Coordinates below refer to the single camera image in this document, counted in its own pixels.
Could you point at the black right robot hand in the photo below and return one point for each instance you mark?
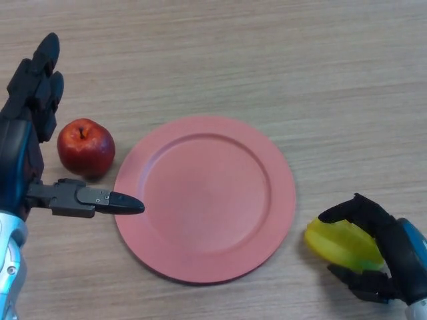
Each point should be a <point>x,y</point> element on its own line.
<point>407,260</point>

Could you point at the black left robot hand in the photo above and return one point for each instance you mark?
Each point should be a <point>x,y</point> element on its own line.
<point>66,200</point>

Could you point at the yellow starfruit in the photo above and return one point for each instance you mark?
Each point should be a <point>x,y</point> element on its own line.
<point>340,243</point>

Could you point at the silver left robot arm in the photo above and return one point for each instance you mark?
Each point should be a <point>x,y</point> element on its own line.
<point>11,270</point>

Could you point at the pink round plate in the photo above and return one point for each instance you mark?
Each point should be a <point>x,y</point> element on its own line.
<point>207,203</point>

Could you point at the red apple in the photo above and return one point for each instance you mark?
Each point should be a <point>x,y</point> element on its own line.
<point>86,148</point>

